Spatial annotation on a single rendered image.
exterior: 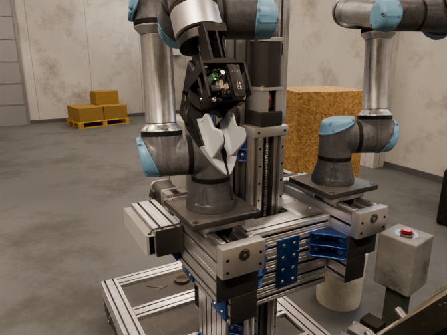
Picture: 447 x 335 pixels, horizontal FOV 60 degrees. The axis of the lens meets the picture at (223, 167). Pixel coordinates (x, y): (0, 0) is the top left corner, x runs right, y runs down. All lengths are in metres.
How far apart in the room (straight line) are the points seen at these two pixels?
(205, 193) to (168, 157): 0.15
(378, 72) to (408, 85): 4.06
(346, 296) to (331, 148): 1.32
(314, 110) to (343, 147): 1.25
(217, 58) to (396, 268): 0.99
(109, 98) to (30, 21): 2.23
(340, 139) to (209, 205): 0.52
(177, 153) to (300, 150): 1.65
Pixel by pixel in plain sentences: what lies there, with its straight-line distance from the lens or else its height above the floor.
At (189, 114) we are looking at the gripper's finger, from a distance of 0.57.
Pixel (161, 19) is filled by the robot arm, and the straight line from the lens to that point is 0.73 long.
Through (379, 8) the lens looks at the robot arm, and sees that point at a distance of 1.06.
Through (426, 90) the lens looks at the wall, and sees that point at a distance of 5.35.
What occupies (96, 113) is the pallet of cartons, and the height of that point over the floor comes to 0.29.
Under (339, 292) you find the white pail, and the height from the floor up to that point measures 0.14.
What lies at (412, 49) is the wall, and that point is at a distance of 5.48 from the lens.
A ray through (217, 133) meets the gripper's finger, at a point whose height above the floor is 1.37.
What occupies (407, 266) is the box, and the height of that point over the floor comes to 0.85.
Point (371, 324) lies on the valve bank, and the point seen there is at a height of 0.76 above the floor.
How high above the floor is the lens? 1.48
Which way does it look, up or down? 16 degrees down
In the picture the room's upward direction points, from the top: straight up
